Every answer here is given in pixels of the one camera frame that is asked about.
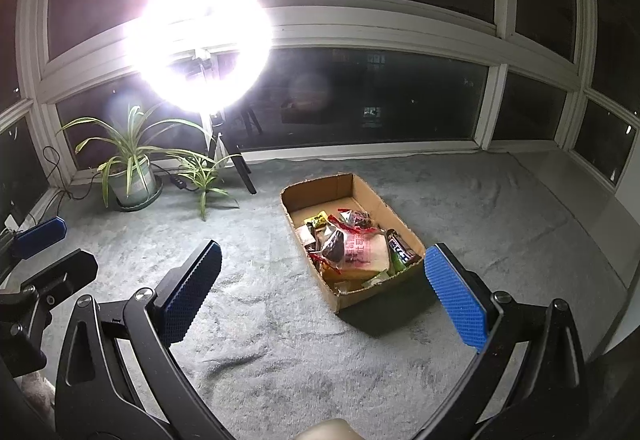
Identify black light tripod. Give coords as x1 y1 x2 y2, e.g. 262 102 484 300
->
205 110 258 196

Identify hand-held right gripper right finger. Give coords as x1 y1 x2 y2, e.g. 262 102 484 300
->
417 243 591 440

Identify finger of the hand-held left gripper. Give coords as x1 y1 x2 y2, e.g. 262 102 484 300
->
0 216 68 266
0 249 99 321

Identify large bread packet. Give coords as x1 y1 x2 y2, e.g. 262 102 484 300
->
322 230 391 291

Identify pale fleecy clothing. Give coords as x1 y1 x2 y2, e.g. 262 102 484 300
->
20 370 58 421

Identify large spider plant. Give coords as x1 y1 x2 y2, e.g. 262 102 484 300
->
57 103 213 208

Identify green plant pot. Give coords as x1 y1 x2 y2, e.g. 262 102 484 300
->
109 155 157 207

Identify small spider plant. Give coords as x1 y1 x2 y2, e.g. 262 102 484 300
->
175 153 241 221

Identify black power cable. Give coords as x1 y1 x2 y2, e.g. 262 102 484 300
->
42 145 108 202

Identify clear packet with dark cake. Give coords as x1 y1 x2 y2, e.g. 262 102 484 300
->
312 227 349 272

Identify bright ring light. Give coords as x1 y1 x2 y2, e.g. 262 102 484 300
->
122 0 273 113

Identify grey carpet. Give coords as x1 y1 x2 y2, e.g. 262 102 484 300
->
0 150 631 440

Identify green pot saucer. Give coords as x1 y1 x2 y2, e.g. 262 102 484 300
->
116 180 165 212

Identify black cable with switch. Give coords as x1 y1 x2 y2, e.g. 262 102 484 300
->
150 164 201 193

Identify cardboard box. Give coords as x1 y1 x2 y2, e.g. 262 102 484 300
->
280 173 427 315

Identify brown chocolate bar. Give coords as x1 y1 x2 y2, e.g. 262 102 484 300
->
385 229 424 267

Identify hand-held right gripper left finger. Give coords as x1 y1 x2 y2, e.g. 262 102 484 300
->
55 240 223 440

